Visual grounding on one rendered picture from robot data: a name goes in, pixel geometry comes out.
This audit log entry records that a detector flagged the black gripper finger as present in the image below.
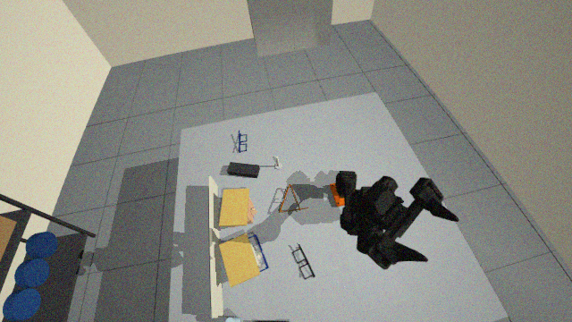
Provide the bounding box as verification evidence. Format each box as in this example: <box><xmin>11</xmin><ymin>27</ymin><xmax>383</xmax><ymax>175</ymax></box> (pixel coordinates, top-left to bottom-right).
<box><xmin>417</xmin><ymin>185</ymin><xmax>459</xmax><ymax>222</ymax></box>
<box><xmin>376</xmin><ymin>234</ymin><xmax>428</xmax><ymax>265</ymax></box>

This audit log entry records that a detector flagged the beige flat panel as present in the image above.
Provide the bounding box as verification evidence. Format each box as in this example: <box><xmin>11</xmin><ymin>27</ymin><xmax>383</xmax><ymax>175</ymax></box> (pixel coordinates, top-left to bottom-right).
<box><xmin>209</xmin><ymin>176</ymin><xmax>223</xmax><ymax>318</ymax></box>

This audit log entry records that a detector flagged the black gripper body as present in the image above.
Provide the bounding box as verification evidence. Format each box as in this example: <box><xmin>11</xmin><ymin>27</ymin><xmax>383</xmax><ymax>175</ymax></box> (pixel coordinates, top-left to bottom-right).
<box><xmin>363</xmin><ymin>177</ymin><xmax>443</xmax><ymax>269</ymax></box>

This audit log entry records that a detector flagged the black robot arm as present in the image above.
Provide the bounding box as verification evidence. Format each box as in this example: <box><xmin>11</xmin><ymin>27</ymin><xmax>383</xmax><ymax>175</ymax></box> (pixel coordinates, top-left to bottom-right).
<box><xmin>335</xmin><ymin>171</ymin><xmax>404</xmax><ymax>255</ymax></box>

